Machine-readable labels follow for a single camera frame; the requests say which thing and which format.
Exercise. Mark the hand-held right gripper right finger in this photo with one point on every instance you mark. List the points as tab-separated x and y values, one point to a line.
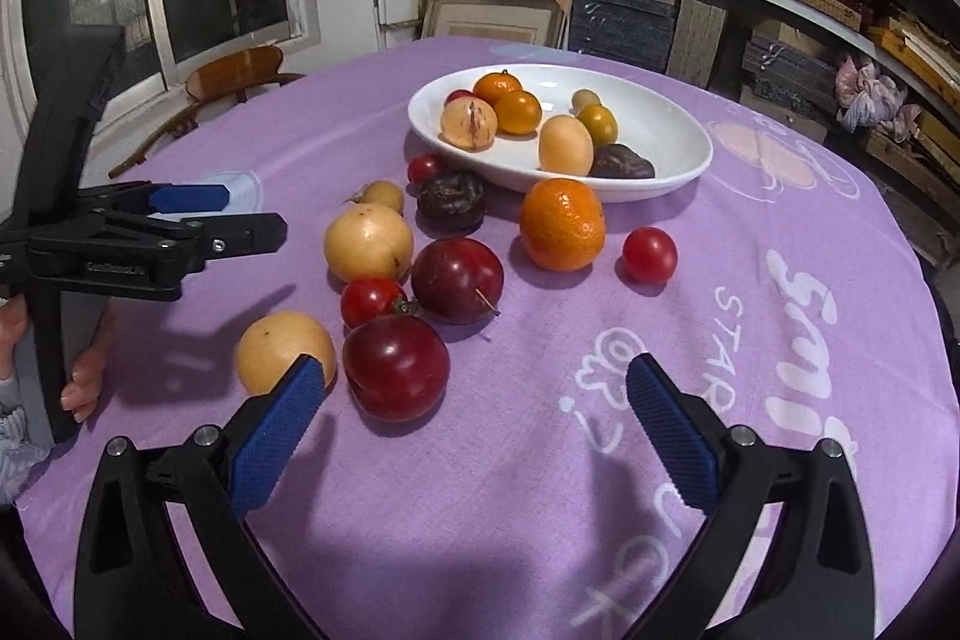
671	434

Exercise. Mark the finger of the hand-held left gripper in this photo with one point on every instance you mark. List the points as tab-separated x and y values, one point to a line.
187	197
247	233

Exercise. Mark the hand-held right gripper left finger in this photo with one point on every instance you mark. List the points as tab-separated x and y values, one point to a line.
277	437

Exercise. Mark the yellow pepino melon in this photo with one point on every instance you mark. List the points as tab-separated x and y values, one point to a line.
274	344
368	241

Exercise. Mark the medium red tomato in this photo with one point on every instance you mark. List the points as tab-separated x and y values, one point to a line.
371	301

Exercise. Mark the brown longan with twig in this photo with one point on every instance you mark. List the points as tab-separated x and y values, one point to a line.
384	196

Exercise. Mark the red cherry tomato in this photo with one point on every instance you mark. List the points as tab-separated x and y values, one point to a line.
424	168
649	255

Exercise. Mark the wrinkled dark passion fruit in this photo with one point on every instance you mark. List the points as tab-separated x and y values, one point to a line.
451	201
621	162

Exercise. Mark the dark red plum with stem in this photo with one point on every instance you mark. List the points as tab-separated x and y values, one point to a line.
457	280

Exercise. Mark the purple-striped pepino melon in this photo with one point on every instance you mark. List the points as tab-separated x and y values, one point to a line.
465	124
565	145

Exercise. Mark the large red tomato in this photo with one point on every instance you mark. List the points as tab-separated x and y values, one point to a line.
456	97

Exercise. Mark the mandarin orange with stem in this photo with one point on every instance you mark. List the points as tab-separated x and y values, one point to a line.
499	87

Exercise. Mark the orange-yellow tomato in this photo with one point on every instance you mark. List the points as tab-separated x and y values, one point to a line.
517	111

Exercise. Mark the white oval plate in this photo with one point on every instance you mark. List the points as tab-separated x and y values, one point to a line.
660	126

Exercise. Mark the yellow-green tomato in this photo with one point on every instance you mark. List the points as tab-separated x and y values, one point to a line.
598	124

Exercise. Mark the person's left hand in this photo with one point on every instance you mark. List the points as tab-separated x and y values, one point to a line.
84	389

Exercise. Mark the light brown wooden chair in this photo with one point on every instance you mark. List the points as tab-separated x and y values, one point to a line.
232	70

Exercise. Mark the purple printed tablecloth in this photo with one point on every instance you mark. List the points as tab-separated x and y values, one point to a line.
525	460

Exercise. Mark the stack of dark flat boxes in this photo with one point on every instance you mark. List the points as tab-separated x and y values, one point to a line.
787	70

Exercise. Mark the upright grey woven boxes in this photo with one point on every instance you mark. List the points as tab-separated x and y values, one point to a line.
697	40

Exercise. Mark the pink cloth bundle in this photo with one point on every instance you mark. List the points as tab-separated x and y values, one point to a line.
874	93

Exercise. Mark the stack of dark grey boxes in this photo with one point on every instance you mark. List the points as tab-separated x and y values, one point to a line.
622	29

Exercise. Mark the stack of wooden frames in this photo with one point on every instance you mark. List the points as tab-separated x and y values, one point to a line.
922	48

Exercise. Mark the beige picture frame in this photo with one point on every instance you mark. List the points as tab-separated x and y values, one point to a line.
487	18

